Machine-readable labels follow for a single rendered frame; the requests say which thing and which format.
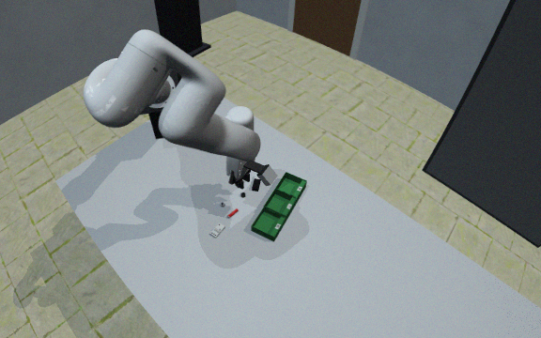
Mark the green three-compartment bin rack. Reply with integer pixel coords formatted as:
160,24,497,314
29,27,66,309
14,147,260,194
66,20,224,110
252,172,307,241

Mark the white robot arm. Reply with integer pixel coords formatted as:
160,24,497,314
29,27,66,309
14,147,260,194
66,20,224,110
84,29,277,186

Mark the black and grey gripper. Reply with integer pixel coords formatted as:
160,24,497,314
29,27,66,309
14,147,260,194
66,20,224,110
226,157,251,189

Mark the white domino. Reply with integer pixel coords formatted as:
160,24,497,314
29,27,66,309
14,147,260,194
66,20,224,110
210,223,225,238

